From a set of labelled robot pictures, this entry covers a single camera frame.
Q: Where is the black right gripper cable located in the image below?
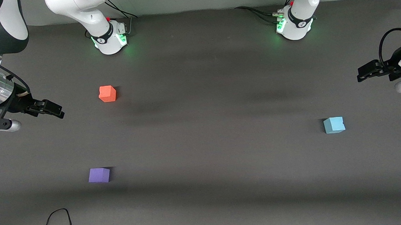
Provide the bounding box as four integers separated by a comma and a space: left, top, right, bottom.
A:
0, 51, 31, 95

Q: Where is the light blue foam block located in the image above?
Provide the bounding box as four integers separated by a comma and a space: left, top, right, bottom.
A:
323, 116, 346, 135

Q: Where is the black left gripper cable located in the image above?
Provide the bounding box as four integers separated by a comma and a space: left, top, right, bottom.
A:
377, 28, 401, 70

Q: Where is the black arm base cable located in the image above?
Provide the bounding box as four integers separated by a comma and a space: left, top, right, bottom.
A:
234, 4, 282, 25
104, 0, 138, 20

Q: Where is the orange foam block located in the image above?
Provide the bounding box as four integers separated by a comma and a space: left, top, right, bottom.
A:
98, 85, 117, 103

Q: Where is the dark grey table mat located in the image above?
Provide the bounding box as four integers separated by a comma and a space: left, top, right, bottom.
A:
0, 0, 401, 225

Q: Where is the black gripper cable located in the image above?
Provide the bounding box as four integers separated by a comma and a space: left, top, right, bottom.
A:
377, 28, 401, 70
0, 51, 31, 95

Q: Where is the black right arm base cable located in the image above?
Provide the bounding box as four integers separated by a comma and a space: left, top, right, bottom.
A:
104, 0, 138, 20

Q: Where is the purple foam block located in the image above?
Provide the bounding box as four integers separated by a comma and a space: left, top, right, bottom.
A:
88, 167, 111, 184

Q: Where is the black looped cable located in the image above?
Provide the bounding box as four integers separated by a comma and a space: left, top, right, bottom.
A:
38, 207, 92, 225

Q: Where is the black left arm base cable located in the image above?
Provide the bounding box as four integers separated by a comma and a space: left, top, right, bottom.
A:
234, 4, 282, 25

